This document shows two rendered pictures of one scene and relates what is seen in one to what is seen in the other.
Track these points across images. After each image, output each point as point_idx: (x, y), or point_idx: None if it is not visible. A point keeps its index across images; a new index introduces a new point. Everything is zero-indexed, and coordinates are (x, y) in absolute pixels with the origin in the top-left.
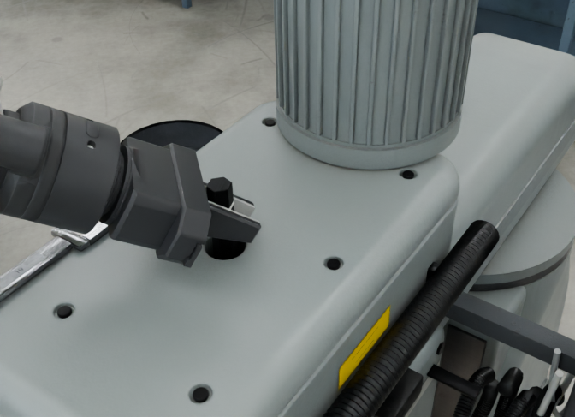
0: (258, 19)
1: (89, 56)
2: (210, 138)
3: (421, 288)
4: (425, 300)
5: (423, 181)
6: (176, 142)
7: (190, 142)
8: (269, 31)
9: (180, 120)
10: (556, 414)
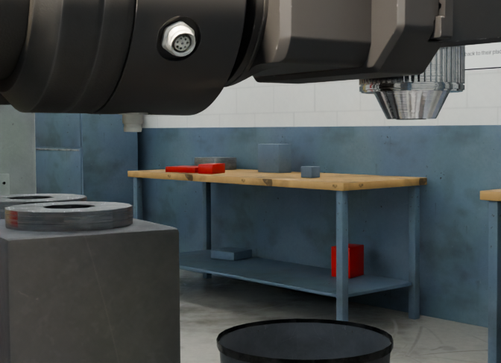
0: (434, 349)
1: (212, 361)
2: (358, 346)
3: None
4: None
5: None
6: (310, 355)
7: (329, 355)
8: (449, 358)
9: (318, 319)
10: None
